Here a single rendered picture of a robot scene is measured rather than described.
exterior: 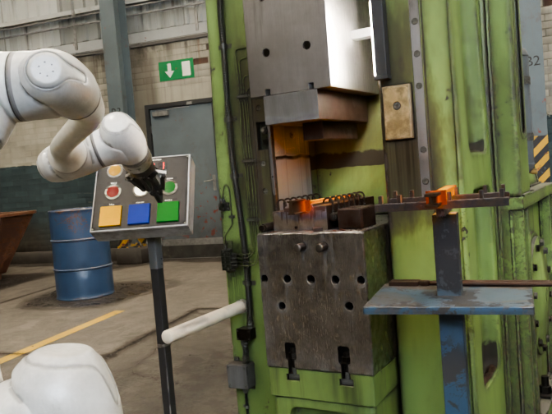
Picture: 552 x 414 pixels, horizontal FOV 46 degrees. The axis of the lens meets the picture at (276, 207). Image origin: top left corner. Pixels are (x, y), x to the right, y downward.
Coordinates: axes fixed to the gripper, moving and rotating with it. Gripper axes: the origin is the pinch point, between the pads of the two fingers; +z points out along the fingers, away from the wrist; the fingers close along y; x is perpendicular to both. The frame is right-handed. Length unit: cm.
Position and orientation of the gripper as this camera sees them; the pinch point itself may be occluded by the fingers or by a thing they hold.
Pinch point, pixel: (157, 194)
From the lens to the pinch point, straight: 210.1
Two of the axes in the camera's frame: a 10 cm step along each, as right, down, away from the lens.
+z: 1.1, 4.4, 8.9
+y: 9.9, -0.8, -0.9
